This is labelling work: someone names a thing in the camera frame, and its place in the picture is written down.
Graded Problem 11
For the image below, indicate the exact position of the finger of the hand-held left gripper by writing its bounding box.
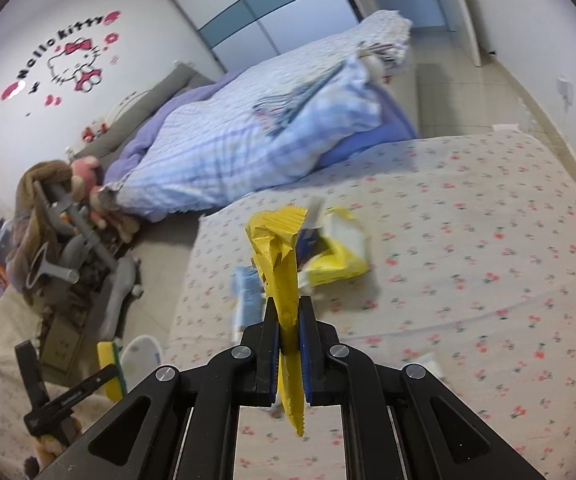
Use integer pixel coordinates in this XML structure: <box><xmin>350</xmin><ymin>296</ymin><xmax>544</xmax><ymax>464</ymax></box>
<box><xmin>70</xmin><ymin>364</ymin><xmax>119</xmax><ymax>401</ymax></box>
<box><xmin>15</xmin><ymin>340</ymin><xmax>51</xmax><ymax>411</ymax></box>

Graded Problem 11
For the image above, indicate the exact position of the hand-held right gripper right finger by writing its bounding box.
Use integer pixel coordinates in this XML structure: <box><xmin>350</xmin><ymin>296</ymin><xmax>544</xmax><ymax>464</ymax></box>
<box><xmin>298</xmin><ymin>296</ymin><xmax>544</xmax><ymax>480</ymax></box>

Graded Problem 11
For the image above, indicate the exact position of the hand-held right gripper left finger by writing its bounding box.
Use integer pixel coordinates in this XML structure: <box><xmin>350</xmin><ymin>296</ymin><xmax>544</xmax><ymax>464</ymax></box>
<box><xmin>32</xmin><ymin>296</ymin><xmax>283</xmax><ymax>480</ymax></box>

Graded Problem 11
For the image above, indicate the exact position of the yellow green packet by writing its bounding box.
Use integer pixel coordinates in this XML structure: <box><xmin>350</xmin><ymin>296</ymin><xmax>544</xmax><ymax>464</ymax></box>
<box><xmin>96</xmin><ymin>341</ymin><xmax>129</xmax><ymax>403</ymax></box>

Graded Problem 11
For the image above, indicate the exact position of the blue white packet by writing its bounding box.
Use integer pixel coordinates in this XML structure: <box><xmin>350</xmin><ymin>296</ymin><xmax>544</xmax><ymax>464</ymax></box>
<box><xmin>232</xmin><ymin>266</ymin><xmax>269</xmax><ymax>333</ymax></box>

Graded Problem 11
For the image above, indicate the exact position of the white waste bin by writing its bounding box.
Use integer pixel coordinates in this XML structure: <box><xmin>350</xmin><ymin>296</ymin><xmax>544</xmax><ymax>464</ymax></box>
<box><xmin>118</xmin><ymin>335</ymin><xmax>165</xmax><ymax>401</ymax></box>

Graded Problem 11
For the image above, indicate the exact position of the yellow wrapper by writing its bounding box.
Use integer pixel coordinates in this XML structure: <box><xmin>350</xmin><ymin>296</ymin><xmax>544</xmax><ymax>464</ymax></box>
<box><xmin>245</xmin><ymin>204</ymin><xmax>309</xmax><ymax>440</ymax></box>

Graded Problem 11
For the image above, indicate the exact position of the yellow white snack bag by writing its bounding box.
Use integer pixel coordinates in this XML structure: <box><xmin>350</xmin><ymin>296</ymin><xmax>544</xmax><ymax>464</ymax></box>
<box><xmin>300</xmin><ymin>206</ymin><xmax>371</xmax><ymax>288</ymax></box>

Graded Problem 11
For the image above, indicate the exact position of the cardboard box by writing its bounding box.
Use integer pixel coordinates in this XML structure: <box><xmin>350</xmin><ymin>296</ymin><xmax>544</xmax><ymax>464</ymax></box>
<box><xmin>42</xmin><ymin>305</ymin><xmax>93</xmax><ymax>376</ymax></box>

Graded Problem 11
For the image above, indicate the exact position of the grey desk chair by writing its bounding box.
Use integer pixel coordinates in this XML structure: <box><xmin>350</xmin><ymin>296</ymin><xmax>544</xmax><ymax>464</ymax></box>
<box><xmin>28</xmin><ymin>180</ymin><xmax>141</xmax><ymax>351</ymax></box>

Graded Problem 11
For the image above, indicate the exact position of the brown fleece blanket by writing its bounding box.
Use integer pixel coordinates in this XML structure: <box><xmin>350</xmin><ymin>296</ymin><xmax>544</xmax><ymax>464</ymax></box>
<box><xmin>8</xmin><ymin>160</ymin><xmax>98</xmax><ymax>306</ymax></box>

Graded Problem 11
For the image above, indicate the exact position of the floral bed sheet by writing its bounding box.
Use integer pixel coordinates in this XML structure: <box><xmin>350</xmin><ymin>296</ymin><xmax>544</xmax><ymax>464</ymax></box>
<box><xmin>168</xmin><ymin>130</ymin><xmax>576</xmax><ymax>480</ymax></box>

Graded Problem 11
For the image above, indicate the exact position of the blue checked duvet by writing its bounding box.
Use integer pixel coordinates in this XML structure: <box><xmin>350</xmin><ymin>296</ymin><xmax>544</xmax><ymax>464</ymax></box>
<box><xmin>102</xmin><ymin>10</ymin><xmax>413</xmax><ymax>211</ymax></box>

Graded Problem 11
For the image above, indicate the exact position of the purple blanket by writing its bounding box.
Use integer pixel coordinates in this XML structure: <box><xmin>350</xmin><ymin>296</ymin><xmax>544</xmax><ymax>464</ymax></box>
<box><xmin>102</xmin><ymin>82</ymin><xmax>421</xmax><ymax>223</ymax></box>

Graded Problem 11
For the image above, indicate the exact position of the striped cloth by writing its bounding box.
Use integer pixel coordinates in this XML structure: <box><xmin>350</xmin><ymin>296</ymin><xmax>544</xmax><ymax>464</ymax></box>
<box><xmin>253</xmin><ymin>77</ymin><xmax>333</xmax><ymax>136</ymax></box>

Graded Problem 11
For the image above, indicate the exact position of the red white plush toy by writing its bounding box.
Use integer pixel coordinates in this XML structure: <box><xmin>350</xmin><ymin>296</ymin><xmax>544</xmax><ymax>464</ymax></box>
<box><xmin>80</xmin><ymin>120</ymin><xmax>111</xmax><ymax>143</ymax></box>

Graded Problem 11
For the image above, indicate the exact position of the grey bed headboard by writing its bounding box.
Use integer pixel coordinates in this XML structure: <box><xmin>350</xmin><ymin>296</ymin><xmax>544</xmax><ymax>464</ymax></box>
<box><xmin>75</xmin><ymin>62</ymin><xmax>213</xmax><ymax>171</ymax></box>

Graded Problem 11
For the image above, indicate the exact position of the wardrobe with blue panels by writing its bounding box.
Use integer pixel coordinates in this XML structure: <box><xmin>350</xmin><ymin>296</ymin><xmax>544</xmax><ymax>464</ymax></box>
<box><xmin>148</xmin><ymin>0</ymin><xmax>363</xmax><ymax>73</ymax></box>

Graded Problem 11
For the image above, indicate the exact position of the white door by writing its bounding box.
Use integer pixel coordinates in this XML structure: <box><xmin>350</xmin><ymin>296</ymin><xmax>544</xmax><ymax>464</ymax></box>
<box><xmin>438</xmin><ymin>0</ymin><xmax>484</xmax><ymax>68</ymax></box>

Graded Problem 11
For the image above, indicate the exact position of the cat wall sticker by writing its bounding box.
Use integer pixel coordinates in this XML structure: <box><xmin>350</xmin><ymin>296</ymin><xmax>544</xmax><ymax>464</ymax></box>
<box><xmin>0</xmin><ymin>9</ymin><xmax>121</xmax><ymax>108</ymax></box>

